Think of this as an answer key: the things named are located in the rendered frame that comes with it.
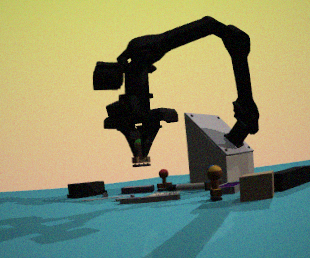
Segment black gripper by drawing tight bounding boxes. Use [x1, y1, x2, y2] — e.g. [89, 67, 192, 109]
[103, 87, 179, 158]

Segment rubber stamp with red knob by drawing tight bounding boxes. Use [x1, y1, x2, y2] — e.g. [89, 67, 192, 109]
[157, 169, 172, 192]

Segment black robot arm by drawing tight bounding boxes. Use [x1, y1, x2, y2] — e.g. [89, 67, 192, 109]
[93, 16, 259, 148]

